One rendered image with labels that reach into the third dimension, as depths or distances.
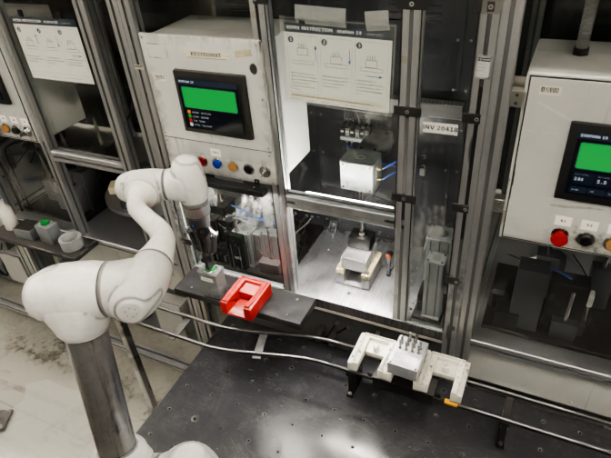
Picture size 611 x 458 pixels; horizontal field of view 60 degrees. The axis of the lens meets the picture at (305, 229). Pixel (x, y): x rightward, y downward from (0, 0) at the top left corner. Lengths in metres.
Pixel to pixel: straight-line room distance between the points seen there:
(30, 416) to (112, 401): 1.72
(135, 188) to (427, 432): 1.21
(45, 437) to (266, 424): 1.44
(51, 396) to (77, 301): 1.95
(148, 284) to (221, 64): 0.70
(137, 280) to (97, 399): 0.36
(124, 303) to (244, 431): 0.83
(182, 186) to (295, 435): 0.89
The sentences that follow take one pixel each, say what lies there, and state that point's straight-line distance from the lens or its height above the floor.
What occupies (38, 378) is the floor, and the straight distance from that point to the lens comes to 3.34.
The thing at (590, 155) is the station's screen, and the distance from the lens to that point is 1.37.
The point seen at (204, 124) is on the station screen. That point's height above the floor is 1.57.
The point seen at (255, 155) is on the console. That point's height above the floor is 1.47.
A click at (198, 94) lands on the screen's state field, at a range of 1.67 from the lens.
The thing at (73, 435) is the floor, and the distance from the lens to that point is 2.99.
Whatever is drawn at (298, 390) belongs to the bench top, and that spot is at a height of 0.68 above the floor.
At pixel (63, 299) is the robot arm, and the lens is 1.30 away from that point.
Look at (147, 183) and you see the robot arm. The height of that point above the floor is 1.43.
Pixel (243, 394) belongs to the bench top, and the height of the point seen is 0.68.
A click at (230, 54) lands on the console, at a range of 1.58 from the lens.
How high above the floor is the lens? 2.24
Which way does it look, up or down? 35 degrees down
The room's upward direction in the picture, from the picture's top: 5 degrees counter-clockwise
